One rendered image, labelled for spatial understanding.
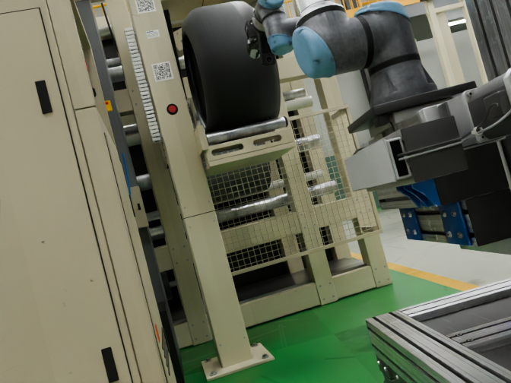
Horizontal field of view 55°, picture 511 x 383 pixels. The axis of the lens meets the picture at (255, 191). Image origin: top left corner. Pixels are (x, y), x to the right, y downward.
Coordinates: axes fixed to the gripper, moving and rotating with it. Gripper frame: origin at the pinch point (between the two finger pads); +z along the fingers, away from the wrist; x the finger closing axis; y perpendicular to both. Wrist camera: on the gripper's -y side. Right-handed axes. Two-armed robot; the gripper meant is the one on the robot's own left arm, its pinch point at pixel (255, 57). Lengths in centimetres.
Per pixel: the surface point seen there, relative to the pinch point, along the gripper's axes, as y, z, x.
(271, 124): -18.6, 23.0, -4.9
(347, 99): 256, 850, -442
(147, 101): 4.0, 28.9, 40.2
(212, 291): -76, 38, 34
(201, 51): 11.3, 9.7, 16.5
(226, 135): -19.1, 23.2, 13.7
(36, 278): -62, -46, 76
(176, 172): -27, 32, 36
